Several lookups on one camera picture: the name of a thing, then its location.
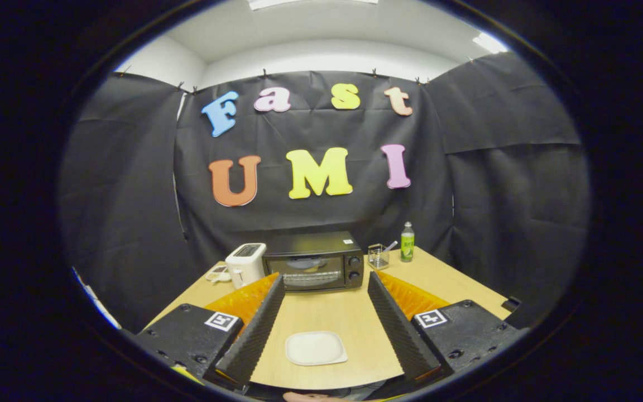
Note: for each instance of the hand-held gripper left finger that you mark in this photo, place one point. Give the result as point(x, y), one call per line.
point(254, 335)

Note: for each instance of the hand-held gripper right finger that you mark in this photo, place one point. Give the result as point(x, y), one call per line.
point(399, 329)

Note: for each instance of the black toaster oven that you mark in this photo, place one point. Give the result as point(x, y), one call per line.
point(313, 245)

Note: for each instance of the white pop-up toaster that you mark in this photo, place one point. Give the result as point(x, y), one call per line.
point(246, 265)

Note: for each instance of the white square plate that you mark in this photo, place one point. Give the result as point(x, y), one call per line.
point(316, 348)

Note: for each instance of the green drink bottle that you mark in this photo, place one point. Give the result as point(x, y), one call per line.
point(407, 245)

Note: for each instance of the small black object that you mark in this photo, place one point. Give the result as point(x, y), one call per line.
point(512, 304)

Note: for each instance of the small ceiling light panel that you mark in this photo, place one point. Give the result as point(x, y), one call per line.
point(489, 43)

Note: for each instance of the wide ceiling light panel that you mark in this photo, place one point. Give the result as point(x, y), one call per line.
point(310, 3)

